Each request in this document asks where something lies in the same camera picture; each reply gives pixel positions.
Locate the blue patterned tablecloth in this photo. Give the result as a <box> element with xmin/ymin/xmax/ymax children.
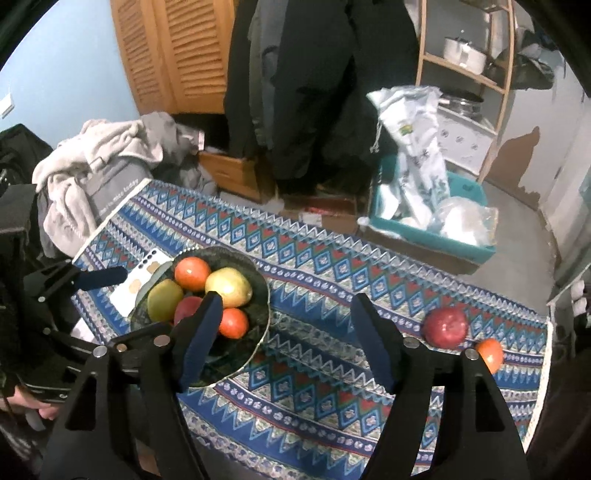
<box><xmin>71</xmin><ymin>178</ymin><xmax>555</xmax><ymax>478</ymax></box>

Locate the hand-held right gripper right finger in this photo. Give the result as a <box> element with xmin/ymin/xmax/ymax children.
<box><xmin>351</xmin><ymin>293</ymin><xmax>532</xmax><ymax>480</ymax></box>

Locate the wooden drawer box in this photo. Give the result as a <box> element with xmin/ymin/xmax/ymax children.
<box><xmin>198</xmin><ymin>151</ymin><xmax>275</xmax><ymax>204</ymax></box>

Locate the red apple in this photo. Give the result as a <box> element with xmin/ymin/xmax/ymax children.
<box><xmin>424</xmin><ymin>307</ymin><xmax>469</xmax><ymax>348</ymax></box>
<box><xmin>173</xmin><ymin>296</ymin><xmax>204</xmax><ymax>326</ymax></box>

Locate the person's left hand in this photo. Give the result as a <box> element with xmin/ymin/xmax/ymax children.
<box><xmin>9</xmin><ymin>385</ymin><xmax>61</xmax><ymax>421</ymax></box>

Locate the teal plastic basket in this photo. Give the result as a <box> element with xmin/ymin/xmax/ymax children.
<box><xmin>358</xmin><ymin>154</ymin><xmax>497</xmax><ymax>264</ymax></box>

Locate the white cooking pot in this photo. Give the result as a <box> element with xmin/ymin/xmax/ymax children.
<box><xmin>443</xmin><ymin>30</ymin><xmax>489</xmax><ymax>75</ymax></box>

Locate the orange persimmon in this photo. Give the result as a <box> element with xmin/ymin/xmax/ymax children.
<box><xmin>174</xmin><ymin>257</ymin><xmax>212</xmax><ymax>292</ymax></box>
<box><xmin>475</xmin><ymin>338</ymin><xmax>505</xmax><ymax>374</ymax></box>
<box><xmin>218</xmin><ymin>308</ymin><xmax>250</xmax><ymax>340</ymax></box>

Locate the dark green glass plate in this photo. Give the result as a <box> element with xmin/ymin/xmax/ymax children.
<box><xmin>129</xmin><ymin>246</ymin><xmax>271</xmax><ymax>388</ymax></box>

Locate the cardboard box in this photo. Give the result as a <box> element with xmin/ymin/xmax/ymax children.
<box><xmin>279</xmin><ymin>194</ymin><xmax>361</xmax><ymax>236</ymax></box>

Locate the large green pear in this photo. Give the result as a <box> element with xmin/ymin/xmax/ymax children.
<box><xmin>147</xmin><ymin>279</ymin><xmax>184</xmax><ymax>323</ymax></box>

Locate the white printed storage box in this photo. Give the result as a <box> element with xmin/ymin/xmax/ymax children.
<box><xmin>436</xmin><ymin>108</ymin><xmax>497</xmax><ymax>174</ymax></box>

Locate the steel pot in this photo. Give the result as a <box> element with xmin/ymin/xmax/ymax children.
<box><xmin>438</xmin><ymin>92</ymin><xmax>485</xmax><ymax>121</ymax></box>

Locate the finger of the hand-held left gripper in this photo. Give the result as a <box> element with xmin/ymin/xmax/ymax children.
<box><xmin>44</xmin><ymin>322</ymin><xmax>174</xmax><ymax>365</ymax></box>
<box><xmin>23</xmin><ymin>261</ymin><xmax>129</xmax><ymax>301</ymax></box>

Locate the yellow pear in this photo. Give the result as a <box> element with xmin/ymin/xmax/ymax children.
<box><xmin>204</xmin><ymin>268</ymin><xmax>254</xmax><ymax>308</ymax></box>

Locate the dark grey garment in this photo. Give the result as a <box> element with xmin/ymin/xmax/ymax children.
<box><xmin>139</xmin><ymin>113</ymin><xmax>218</xmax><ymax>195</ymax></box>

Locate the dark cloth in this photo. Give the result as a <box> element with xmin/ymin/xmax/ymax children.
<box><xmin>485</xmin><ymin>28</ymin><xmax>555</xmax><ymax>90</ymax></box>

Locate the light grey fleece robe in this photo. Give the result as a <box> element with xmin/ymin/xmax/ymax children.
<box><xmin>32</xmin><ymin>119</ymin><xmax>148</xmax><ymax>259</ymax></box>

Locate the wooden shelf rack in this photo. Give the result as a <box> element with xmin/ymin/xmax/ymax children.
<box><xmin>416</xmin><ymin>0</ymin><xmax>515</xmax><ymax>183</ymax></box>

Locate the white printed plastic bag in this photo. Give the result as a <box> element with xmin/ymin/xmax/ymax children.
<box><xmin>367</xmin><ymin>85</ymin><xmax>451</xmax><ymax>227</ymax></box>

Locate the black hanging coat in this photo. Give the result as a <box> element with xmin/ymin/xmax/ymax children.
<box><xmin>259</xmin><ymin>0</ymin><xmax>421</xmax><ymax>195</ymax></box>
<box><xmin>224</xmin><ymin>0</ymin><xmax>278</xmax><ymax>158</ymax></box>

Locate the grey printed sweatshirt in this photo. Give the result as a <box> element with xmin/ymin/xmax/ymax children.
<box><xmin>85</xmin><ymin>157</ymin><xmax>153</xmax><ymax>232</ymax></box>

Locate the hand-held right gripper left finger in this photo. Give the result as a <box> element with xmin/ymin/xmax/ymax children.
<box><xmin>39</xmin><ymin>291</ymin><xmax>225</xmax><ymax>480</ymax></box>

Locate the wooden louvered cabinet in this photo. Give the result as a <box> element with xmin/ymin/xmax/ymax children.
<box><xmin>110</xmin><ymin>0</ymin><xmax>236</xmax><ymax>115</ymax></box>

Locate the white smartphone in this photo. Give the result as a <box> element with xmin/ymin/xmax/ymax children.
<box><xmin>109</xmin><ymin>261</ymin><xmax>174</xmax><ymax>317</ymax></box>

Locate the black backpack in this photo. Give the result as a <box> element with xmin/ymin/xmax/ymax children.
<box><xmin>0</xmin><ymin>124</ymin><xmax>54</xmax><ymax>195</ymax></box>

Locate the clear plastic bag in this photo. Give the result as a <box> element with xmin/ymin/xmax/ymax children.
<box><xmin>427</xmin><ymin>196</ymin><xmax>499</xmax><ymax>247</ymax></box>

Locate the grey hanging jacket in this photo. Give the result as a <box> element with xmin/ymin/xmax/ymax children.
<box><xmin>249</xmin><ymin>0</ymin><xmax>301</xmax><ymax>144</ymax></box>

